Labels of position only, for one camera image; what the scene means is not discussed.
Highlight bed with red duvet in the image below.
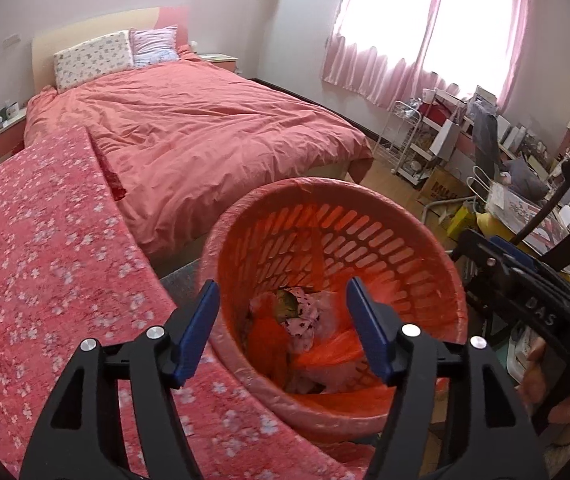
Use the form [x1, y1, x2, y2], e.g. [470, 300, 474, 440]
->
[24, 45, 373, 261]

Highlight orange plastic laundry basket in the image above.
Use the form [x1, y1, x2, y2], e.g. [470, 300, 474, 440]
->
[197, 176, 468, 443]

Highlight pink dotted wrapper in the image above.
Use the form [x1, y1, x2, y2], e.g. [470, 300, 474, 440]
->
[282, 290, 338, 353]

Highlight cream and pink headboard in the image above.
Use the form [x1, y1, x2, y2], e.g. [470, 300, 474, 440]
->
[31, 7, 190, 92]

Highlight white wire rack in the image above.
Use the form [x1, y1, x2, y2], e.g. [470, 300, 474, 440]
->
[374, 101, 422, 164]

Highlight pink striped pillow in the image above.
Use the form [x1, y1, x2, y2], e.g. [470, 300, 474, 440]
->
[130, 25, 182, 67]

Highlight white wire hangers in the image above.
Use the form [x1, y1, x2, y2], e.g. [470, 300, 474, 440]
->
[467, 165, 496, 201]

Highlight pink nightstand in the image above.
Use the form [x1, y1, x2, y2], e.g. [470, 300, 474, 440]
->
[0, 107, 28, 164]

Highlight white paper bag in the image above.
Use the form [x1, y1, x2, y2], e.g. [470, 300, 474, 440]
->
[432, 119, 461, 161]

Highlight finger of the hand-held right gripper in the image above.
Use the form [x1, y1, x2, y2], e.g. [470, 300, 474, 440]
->
[489, 236, 570, 303]
[457, 230, 518, 286]

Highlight cardboard box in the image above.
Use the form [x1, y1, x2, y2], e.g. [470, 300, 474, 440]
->
[417, 167, 471, 206]

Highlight white trolley cart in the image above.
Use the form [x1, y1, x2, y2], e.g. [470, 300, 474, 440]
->
[397, 87, 468, 187]

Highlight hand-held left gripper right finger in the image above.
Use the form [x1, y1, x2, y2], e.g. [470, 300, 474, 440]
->
[346, 276, 550, 480]

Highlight printed newspaper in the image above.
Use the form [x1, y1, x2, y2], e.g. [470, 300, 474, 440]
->
[487, 182, 554, 232]

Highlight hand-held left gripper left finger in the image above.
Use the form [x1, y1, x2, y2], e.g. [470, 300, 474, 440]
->
[19, 280, 222, 480]

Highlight red floral table cloth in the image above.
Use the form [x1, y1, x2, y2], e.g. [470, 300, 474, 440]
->
[0, 125, 380, 480]

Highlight pink sheer curtain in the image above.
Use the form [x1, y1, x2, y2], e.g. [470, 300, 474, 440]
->
[321, 0, 536, 112]

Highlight red plastic basket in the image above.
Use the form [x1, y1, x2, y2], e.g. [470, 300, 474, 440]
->
[199, 177, 467, 442]

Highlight grey cloth bundle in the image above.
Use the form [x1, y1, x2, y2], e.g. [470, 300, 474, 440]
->
[507, 157, 551, 201]

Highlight white floral pillow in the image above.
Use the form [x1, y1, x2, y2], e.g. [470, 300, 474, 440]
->
[54, 31, 134, 93]

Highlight olive wrapper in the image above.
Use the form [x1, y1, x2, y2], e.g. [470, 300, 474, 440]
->
[274, 287, 300, 321]

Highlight grey chair back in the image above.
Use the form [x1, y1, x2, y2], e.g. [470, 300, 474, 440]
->
[472, 107, 501, 176]

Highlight yellow plastic tub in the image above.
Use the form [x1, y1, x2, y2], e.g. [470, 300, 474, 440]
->
[446, 202, 496, 242]

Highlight clothes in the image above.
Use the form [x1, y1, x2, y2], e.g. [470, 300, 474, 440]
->
[242, 312, 368, 378]

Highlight cream bed frame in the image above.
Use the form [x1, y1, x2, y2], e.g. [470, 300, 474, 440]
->
[315, 159, 366, 184]

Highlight cream nightstand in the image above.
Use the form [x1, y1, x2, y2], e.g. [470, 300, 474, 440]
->
[197, 52, 240, 76]

